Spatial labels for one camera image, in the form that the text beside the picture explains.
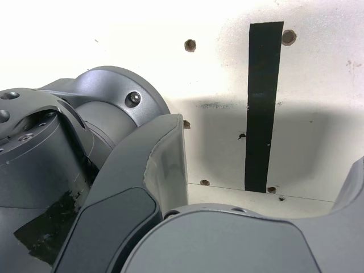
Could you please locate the black tape strip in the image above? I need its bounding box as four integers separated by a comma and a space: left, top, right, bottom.
244, 21, 284, 193

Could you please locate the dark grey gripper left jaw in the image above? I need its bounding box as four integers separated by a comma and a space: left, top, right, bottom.
53, 113, 189, 273

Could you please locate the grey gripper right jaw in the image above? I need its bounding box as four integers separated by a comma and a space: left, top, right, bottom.
122, 155, 364, 273

